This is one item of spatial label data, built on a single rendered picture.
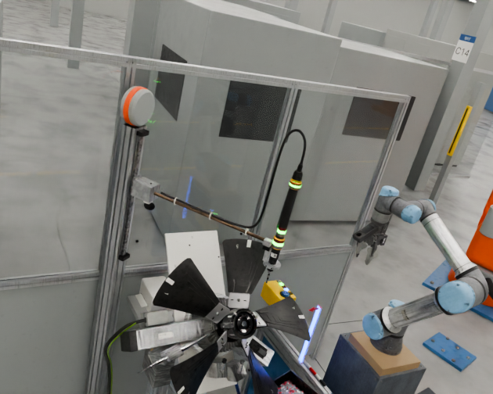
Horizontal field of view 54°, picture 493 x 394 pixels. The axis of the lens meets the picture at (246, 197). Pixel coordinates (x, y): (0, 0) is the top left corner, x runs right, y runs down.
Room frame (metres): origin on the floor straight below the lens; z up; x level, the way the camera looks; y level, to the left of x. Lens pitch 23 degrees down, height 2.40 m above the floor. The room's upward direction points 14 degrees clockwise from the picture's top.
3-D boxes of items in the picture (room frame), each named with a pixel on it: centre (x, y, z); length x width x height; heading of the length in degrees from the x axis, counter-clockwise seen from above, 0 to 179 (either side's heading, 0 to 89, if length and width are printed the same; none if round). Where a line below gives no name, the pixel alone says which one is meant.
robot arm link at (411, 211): (1.91, -0.67, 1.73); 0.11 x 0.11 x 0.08; 43
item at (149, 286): (2.03, 0.33, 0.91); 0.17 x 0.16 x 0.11; 36
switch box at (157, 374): (1.81, 0.22, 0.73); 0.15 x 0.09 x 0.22; 36
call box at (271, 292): (2.12, -0.28, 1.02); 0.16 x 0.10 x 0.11; 36
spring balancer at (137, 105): (1.90, 0.52, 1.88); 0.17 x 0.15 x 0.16; 126
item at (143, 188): (1.87, 0.43, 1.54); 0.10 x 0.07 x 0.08; 71
